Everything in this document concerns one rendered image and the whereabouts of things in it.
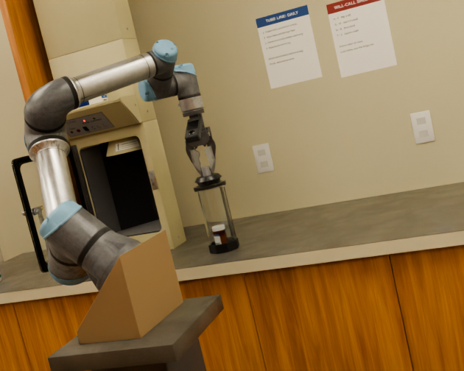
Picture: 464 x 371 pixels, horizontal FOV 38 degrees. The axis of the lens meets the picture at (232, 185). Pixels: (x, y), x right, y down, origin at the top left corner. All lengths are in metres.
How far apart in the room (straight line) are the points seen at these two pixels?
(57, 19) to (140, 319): 1.35
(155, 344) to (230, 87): 1.47
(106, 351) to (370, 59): 1.53
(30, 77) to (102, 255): 1.14
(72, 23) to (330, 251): 1.25
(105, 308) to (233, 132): 1.34
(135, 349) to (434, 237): 0.86
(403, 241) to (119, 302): 0.81
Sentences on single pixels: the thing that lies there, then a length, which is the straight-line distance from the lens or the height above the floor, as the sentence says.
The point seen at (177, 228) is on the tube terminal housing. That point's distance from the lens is 2.54.
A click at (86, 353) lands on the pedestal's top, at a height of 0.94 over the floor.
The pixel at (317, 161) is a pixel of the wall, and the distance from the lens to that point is 2.69.
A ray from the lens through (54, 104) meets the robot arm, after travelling 1.93.
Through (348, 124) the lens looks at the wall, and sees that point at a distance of 2.65.
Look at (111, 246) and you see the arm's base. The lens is 1.63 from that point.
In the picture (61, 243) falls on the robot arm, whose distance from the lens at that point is 1.67.
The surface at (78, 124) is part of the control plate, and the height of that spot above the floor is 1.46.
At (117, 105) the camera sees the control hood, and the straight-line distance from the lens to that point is 2.38.
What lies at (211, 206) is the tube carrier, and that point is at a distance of 2.20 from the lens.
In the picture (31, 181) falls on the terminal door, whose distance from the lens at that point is 2.42.
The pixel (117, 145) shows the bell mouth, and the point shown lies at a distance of 2.54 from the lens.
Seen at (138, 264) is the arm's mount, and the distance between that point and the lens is 1.61.
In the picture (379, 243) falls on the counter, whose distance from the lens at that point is 1.95.
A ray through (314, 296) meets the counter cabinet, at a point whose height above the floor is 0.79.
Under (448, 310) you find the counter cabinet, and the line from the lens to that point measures 2.02.
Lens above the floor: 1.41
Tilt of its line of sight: 7 degrees down
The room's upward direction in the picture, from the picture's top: 13 degrees counter-clockwise
